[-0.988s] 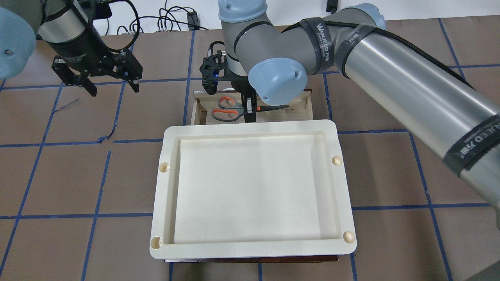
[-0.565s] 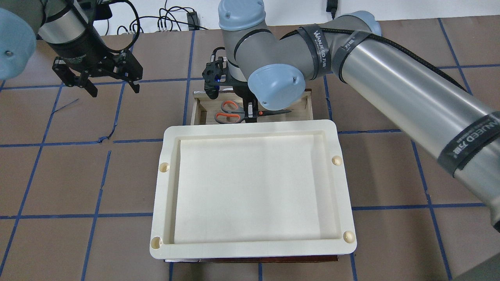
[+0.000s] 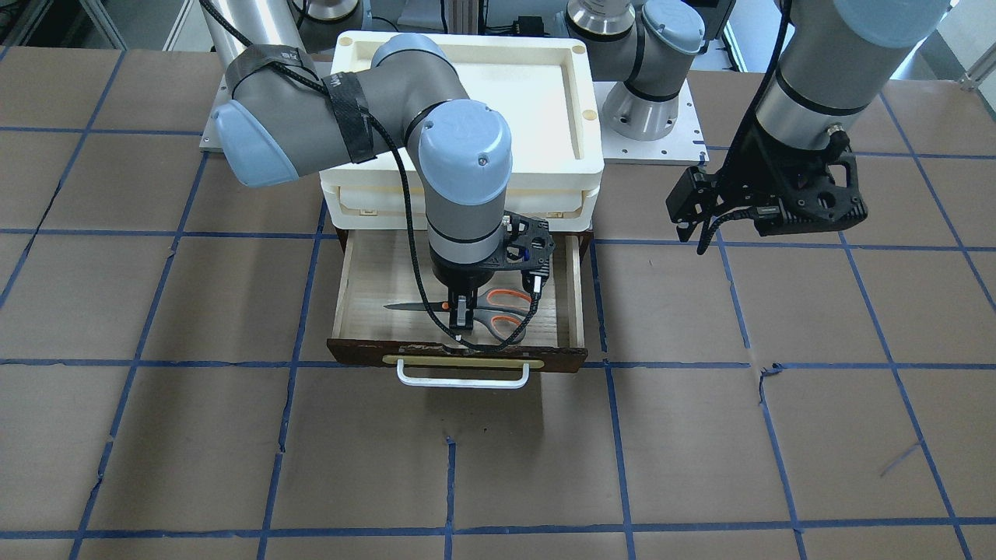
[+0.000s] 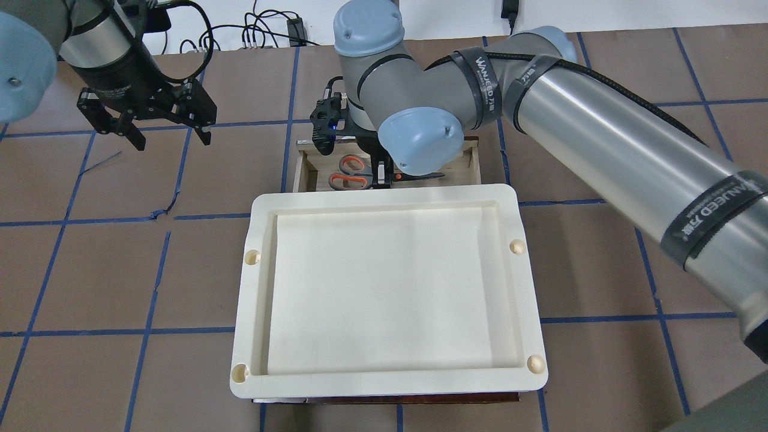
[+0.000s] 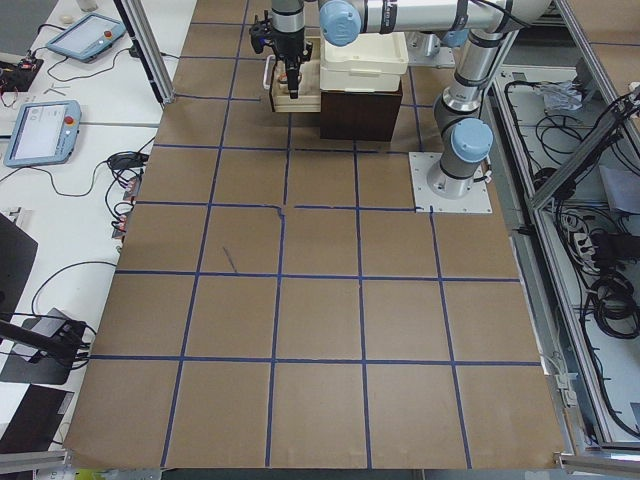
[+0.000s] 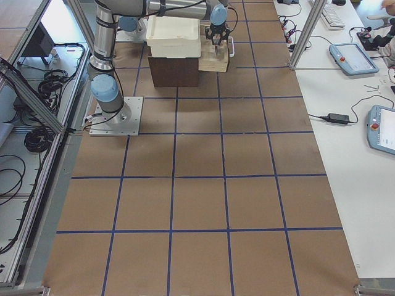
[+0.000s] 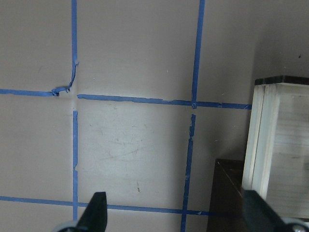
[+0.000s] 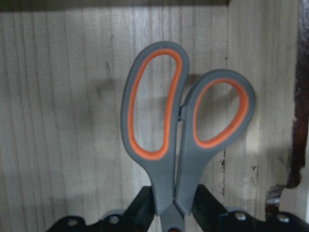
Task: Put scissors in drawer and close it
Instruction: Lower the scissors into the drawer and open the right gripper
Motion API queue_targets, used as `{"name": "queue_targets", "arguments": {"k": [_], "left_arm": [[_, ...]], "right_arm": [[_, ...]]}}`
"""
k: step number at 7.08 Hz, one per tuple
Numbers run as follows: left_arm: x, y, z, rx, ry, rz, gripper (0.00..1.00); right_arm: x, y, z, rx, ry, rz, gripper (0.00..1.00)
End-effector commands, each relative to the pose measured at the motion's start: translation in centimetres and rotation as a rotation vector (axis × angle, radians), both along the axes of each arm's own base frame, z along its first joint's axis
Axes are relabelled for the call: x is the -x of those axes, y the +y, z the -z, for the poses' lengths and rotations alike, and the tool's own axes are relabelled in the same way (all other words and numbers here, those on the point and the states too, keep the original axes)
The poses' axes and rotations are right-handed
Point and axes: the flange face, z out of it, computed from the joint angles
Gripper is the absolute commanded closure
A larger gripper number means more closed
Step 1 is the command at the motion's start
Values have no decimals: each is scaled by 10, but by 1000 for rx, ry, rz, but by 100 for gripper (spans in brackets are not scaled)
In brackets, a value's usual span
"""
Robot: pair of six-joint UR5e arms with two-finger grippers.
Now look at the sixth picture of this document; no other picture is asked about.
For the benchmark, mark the upper blue teach pendant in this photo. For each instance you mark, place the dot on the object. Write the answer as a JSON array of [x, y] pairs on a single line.
[[352, 59]]

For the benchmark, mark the aluminium frame post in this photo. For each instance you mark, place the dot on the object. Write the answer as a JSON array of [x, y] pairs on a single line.
[[308, 28]]

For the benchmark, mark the black power adapter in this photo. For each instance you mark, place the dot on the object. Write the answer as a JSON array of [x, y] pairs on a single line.
[[336, 118]]

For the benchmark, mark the white keyboard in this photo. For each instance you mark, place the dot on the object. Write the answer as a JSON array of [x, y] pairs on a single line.
[[331, 19]]

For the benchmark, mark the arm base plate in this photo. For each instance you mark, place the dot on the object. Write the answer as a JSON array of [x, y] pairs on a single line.
[[125, 123]]

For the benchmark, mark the white drawer handle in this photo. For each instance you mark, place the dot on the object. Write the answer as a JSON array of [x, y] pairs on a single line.
[[231, 46]]

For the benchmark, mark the blue teach pendant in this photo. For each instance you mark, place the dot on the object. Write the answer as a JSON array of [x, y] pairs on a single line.
[[380, 129], [352, 59]]

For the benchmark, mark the light wooden drawer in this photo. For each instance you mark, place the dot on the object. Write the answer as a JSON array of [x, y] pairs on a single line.
[[212, 60]]

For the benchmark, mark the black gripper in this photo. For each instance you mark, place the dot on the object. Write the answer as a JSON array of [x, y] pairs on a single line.
[[218, 32]]

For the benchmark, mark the white plastic tray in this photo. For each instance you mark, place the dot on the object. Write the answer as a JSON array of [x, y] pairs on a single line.
[[174, 37]]

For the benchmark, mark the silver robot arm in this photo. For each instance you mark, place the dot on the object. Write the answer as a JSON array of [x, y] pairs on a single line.
[[121, 35]]

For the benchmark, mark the dark brown wooden cabinet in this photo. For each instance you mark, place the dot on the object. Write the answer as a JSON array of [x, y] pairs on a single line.
[[170, 72]]

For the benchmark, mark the brown paper table cover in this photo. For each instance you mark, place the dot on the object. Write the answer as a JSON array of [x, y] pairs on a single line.
[[223, 195]]

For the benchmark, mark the lower blue teach pendant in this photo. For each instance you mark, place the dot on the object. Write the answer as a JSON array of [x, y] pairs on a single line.
[[380, 129]]

